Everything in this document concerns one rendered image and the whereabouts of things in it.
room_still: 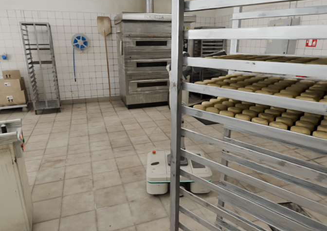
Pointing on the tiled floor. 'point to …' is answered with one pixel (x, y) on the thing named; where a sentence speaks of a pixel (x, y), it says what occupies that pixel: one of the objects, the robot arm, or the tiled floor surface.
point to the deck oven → (145, 56)
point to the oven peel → (104, 25)
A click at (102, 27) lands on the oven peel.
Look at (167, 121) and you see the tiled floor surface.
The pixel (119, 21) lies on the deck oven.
